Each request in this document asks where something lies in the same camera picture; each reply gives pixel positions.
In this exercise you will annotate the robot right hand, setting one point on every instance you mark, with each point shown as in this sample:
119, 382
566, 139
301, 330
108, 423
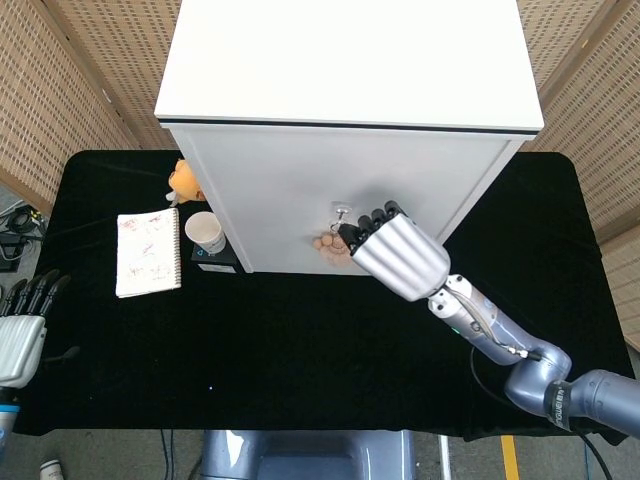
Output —
400, 255

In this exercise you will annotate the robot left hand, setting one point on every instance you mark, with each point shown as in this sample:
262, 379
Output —
22, 330

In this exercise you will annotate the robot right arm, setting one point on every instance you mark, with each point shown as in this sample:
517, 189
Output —
530, 360

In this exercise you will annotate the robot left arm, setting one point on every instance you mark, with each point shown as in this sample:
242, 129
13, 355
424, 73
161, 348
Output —
8, 430

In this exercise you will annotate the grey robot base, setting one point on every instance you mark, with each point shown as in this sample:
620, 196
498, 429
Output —
307, 455

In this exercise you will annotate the orange plush toy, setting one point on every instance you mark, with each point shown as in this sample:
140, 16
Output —
184, 183

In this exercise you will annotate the white cabinet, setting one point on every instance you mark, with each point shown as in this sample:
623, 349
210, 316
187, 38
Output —
345, 135

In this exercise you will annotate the white bottle on floor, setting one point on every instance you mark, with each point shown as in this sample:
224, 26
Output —
53, 470

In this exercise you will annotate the spiral notebook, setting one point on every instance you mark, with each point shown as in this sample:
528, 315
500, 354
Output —
148, 253

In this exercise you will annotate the black tablecloth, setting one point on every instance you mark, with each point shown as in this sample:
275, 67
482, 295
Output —
250, 350

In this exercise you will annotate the small black box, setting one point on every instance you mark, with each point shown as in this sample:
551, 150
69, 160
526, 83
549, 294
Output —
215, 260

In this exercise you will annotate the white paper cup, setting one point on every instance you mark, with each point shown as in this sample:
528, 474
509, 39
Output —
206, 233

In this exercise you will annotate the woven screen panel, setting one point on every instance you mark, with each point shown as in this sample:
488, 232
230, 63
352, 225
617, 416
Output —
590, 100
65, 85

